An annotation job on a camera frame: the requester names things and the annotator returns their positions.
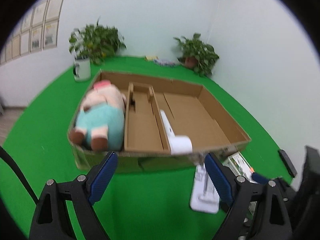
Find white folding stand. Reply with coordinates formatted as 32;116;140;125
190;164;220;214

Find green white medicine box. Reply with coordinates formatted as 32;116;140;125
222;152;258;215

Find pink pig plush toy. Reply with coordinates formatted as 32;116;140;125
68;80;126;152

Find large cardboard box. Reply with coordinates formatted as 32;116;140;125
68;71;251;172

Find long narrow cardboard tray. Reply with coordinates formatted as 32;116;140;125
124;82;170;155

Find green table cloth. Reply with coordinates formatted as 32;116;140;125
0;55;293;240

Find white enamel mug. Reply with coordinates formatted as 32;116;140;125
73;56;91;82

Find small packets at table back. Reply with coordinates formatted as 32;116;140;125
144;56;180;68

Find right potted green plant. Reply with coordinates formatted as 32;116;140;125
174;33;220;77

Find potted green plant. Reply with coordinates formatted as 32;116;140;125
68;22;126;65
174;33;220;77

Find left potted green plant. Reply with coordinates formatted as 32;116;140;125
68;22;126;65

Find black cable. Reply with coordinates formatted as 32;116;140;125
0;145;39;204

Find framed certificates on wall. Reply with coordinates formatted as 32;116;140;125
1;0;64;65

